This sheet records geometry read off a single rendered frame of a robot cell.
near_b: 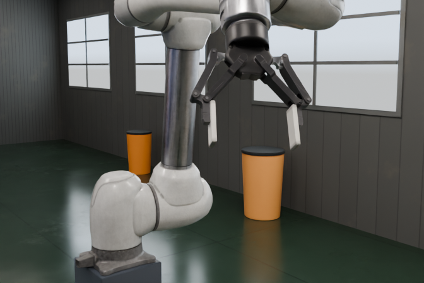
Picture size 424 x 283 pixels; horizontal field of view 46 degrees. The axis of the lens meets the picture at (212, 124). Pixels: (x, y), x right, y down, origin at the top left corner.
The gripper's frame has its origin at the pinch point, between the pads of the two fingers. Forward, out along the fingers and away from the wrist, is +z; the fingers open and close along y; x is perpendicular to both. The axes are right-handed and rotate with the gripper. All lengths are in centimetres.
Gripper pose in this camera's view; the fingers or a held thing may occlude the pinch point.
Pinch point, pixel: (254, 139)
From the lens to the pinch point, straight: 79.4
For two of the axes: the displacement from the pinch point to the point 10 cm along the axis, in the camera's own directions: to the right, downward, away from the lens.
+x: 2.0, -3.7, -9.1
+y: -9.8, -0.4, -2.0
